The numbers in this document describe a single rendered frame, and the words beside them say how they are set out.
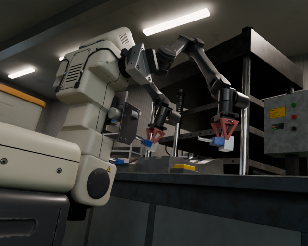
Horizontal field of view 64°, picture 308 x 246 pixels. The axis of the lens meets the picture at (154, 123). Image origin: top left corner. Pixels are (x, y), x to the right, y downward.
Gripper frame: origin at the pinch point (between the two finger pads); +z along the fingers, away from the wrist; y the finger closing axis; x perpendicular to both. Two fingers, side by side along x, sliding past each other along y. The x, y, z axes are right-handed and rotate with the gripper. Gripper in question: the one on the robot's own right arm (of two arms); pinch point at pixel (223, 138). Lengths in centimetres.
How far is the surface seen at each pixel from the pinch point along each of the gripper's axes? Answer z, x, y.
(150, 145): 0.3, 20.1, 38.2
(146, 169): 12.4, 20.6, 37.7
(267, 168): -5, -82, 83
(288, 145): -16, -70, 48
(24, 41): -230, 229, 397
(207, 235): 34.2, 5.4, -2.6
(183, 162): 7.8, 6.3, 25.8
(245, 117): -35, -50, 64
